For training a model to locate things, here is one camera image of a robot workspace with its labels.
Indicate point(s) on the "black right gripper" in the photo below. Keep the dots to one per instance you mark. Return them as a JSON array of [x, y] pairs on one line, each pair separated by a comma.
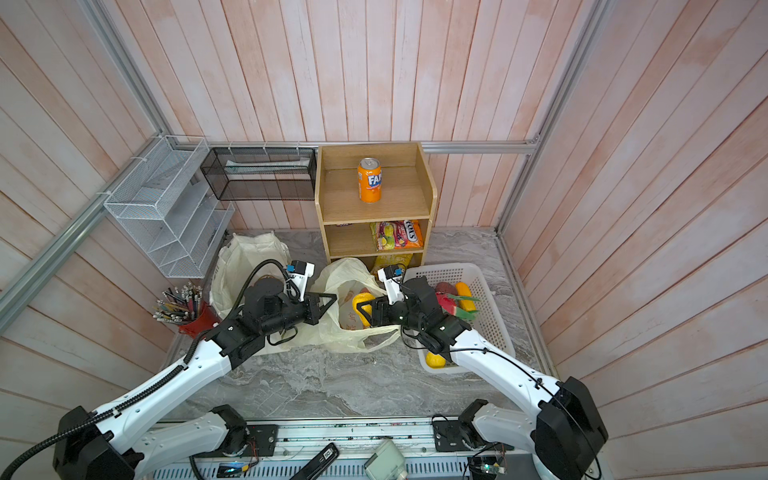
[[380, 303]]

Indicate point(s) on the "yellow chips bag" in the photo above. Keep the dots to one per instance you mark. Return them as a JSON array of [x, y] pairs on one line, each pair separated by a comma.
[[397, 260]]

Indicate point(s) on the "yellow bell pepper toy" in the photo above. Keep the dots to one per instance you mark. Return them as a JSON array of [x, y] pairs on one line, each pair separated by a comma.
[[363, 307]]

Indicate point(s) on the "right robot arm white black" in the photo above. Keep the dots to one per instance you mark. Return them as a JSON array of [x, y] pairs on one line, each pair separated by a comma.
[[556, 421]]

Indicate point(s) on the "pink dragon fruit toy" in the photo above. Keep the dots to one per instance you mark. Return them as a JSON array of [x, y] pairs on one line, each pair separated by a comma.
[[449, 305]]

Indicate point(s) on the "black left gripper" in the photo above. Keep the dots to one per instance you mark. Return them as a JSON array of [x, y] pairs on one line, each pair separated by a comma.
[[315, 311]]

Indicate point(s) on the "red pen holder with pens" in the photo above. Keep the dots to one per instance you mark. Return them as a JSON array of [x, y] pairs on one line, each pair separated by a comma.
[[185, 308]]

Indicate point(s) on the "orange Fanta can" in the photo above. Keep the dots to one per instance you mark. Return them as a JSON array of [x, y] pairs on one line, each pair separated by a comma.
[[369, 180]]

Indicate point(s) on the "yellow green snack bag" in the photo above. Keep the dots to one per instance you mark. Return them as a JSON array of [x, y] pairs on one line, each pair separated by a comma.
[[388, 235]]

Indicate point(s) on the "orange fruit toy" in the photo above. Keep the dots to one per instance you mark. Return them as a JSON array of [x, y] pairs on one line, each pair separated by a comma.
[[466, 301]]

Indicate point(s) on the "wooden shelf unit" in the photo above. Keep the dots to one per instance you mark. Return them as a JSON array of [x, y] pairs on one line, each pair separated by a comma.
[[408, 192]]

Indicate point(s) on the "white plastic fruit basket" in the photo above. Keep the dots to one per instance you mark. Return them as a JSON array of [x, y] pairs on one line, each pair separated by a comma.
[[487, 320]]

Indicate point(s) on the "orange snack bag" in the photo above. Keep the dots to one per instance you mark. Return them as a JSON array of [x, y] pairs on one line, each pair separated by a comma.
[[408, 235]]

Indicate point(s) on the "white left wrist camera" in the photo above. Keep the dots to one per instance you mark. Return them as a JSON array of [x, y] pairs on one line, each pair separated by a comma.
[[298, 275]]

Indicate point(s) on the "black mesh wall basket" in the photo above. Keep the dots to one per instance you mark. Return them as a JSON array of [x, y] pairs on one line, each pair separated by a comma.
[[261, 173]]

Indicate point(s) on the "yellow plastic grocery bag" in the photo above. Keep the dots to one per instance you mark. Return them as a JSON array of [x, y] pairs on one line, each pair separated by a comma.
[[341, 330]]

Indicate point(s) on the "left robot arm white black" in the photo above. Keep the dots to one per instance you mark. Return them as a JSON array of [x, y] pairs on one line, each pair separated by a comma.
[[116, 440]]

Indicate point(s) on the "dark red mangosteen toy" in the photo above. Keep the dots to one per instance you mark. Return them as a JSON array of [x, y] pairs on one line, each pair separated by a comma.
[[446, 288]]

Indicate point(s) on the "grey small display device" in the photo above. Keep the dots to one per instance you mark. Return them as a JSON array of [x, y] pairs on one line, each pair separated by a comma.
[[386, 463]]

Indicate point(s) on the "white wire mesh shelf rack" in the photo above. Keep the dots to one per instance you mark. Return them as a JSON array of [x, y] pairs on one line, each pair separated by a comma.
[[168, 208]]

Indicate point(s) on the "black remote handset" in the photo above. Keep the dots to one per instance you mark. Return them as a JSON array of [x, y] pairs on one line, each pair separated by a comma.
[[315, 467]]

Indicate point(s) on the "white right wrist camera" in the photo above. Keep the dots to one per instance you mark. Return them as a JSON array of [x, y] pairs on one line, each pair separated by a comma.
[[391, 277]]

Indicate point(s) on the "floral canvas tote bag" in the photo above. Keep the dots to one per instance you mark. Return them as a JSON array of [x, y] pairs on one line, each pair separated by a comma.
[[236, 261]]

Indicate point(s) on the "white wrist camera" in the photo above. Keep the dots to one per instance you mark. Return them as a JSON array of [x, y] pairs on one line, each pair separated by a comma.
[[298, 275], [391, 277]]

